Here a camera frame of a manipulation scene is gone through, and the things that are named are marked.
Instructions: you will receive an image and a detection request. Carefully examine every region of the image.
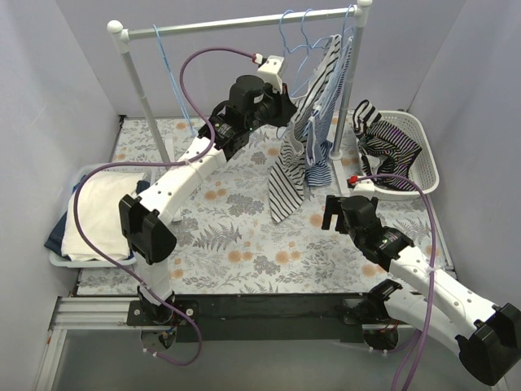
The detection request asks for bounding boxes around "blue denim garment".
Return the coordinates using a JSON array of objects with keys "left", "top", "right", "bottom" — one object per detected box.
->
[{"left": 44, "top": 179, "right": 150, "bottom": 261}]

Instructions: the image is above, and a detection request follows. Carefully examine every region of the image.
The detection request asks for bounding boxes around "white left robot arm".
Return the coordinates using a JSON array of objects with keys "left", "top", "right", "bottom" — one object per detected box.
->
[{"left": 119, "top": 75, "right": 296, "bottom": 326}]

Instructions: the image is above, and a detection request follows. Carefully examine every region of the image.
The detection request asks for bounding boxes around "wide black white striped tank top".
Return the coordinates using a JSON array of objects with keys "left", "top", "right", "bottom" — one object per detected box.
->
[{"left": 352, "top": 99, "right": 382, "bottom": 141}]

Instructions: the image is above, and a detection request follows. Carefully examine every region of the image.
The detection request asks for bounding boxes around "light blue wire hanger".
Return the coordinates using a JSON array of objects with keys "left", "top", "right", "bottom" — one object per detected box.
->
[{"left": 152, "top": 24, "right": 196, "bottom": 136}]

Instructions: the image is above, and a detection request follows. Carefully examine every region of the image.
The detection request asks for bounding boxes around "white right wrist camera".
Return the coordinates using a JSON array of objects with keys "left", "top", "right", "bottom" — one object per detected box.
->
[{"left": 347, "top": 176, "right": 375, "bottom": 200}]

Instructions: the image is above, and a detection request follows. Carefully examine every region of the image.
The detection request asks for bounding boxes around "white plastic basket left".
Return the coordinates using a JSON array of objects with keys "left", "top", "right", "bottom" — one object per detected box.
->
[{"left": 48, "top": 163, "right": 157, "bottom": 268}]

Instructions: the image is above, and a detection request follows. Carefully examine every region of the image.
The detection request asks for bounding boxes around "floral patterned table mat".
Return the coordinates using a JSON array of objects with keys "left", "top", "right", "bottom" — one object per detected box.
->
[{"left": 77, "top": 118, "right": 432, "bottom": 296}]

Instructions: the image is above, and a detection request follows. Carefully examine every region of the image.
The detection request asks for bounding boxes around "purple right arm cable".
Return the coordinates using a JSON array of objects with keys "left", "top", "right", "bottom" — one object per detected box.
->
[{"left": 353, "top": 174, "right": 439, "bottom": 391}]

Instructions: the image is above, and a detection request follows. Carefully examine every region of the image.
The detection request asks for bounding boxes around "white perforated plastic basket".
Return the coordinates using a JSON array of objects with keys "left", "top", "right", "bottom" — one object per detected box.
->
[{"left": 353, "top": 109, "right": 440, "bottom": 204}]

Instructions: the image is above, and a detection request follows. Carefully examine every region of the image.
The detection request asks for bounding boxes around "blue white striped tank top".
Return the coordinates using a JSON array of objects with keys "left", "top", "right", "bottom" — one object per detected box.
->
[{"left": 304, "top": 34, "right": 351, "bottom": 187}]

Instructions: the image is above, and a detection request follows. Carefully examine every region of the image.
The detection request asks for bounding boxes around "white black thin striped tank top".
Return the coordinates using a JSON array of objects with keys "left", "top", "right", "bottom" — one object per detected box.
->
[{"left": 267, "top": 34, "right": 343, "bottom": 224}]

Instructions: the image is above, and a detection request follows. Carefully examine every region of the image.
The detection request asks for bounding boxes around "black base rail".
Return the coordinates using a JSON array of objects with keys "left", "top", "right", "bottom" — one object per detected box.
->
[{"left": 126, "top": 293, "right": 397, "bottom": 343}]

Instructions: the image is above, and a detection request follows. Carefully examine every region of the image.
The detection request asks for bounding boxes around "silver white clothes rack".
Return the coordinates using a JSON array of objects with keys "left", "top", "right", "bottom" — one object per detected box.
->
[{"left": 106, "top": 0, "right": 374, "bottom": 223}]

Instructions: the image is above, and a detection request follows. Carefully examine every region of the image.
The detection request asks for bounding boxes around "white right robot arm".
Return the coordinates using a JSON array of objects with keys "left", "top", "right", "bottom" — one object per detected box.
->
[{"left": 322, "top": 195, "right": 520, "bottom": 386}]

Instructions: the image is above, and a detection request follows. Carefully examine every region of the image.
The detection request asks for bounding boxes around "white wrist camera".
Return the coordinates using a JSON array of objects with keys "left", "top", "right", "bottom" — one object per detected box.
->
[
  {"left": 253, "top": 54, "right": 285, "bottom": 94},
  {"left": 347, "top": 176, "right": 375, "bottom": 200}
]

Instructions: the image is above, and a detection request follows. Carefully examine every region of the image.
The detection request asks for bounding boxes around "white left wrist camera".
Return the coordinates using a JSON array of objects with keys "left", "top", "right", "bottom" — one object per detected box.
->
[{"left": 253, "top": 54, "right": 285, "bottom": 94}]

